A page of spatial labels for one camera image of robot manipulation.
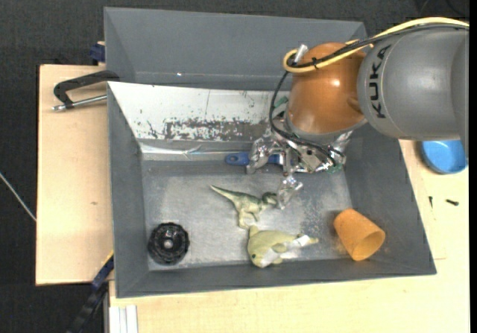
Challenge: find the pale wood board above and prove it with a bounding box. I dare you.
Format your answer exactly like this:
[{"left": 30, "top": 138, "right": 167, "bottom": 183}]
[{"left": 35, "top": 63, "right": 115, "bottom": 286}]

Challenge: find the pale green plush toy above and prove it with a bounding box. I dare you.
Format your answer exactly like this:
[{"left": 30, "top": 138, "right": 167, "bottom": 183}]
[{"left": 246, "top": 225, "right": 320, "bottom": 270}]

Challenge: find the grey metal bin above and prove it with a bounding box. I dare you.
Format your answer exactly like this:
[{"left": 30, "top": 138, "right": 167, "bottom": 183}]
[{"left": 103, "top": 6, "right": 437, "bottom": 299}]

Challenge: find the blue bowl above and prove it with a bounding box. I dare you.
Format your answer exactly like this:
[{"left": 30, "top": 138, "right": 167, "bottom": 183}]
[{"left": 420, "top": 139, "right": 469, "bottom": 176}]

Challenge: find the green toy dinosaur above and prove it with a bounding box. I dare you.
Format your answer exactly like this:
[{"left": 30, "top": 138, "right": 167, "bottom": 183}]
[{"left": 209, "top": 184, "right": 280, "bottom": 230}]

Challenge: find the blue handled tool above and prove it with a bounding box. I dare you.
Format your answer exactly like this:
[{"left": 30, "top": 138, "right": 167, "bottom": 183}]
[{"left": 224, "top": 151, "right": 285, "bottom": 166}]

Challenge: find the orange plastic cup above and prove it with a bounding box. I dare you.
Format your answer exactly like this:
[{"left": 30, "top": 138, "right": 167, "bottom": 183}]
[{"left": 332, "top": 207, "right": 387, "bottom": 262}]

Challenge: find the black ribbed wheel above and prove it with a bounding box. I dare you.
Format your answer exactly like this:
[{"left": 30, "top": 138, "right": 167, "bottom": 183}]
[{"left": 146, "top": 221, "right": 191, "bottom": 266}]

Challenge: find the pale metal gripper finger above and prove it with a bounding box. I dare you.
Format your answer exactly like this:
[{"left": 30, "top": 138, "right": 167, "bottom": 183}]
[
  {"left": 277, "top": 171, "right": 304, "bottom": 211},
  {"left": 245, "top": 136, "right": 281, "bottom": 175}
]

